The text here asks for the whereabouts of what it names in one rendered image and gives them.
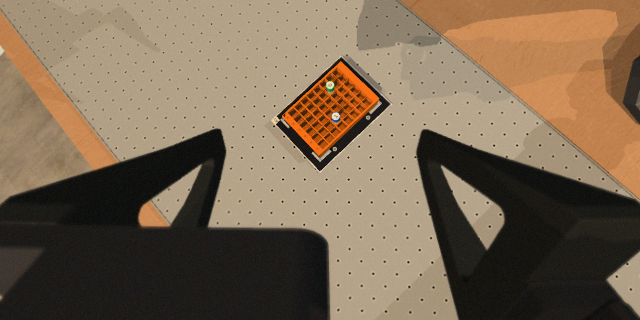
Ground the beige perforated plate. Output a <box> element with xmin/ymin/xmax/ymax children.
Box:
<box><xmin>0</xmin><ymin>0</ymin><xmax>640</xmax><ymax>320</ymax></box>

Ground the orange grid tube rack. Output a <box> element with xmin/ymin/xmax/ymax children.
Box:
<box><xmin>282</xmin><ymin>62</ymin><xmax>379</xmax><ymax>157</ymax></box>

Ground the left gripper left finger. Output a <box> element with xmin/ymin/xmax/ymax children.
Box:
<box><xmin>0</xmin><ymin>129</ymin><xmax>226</xmax><ymax>227</ymax></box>

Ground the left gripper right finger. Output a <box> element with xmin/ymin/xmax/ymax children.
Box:
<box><xmin>416</xmin><ymin>129</ymin><xmax>640</xmax><ymax>320</ymax></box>

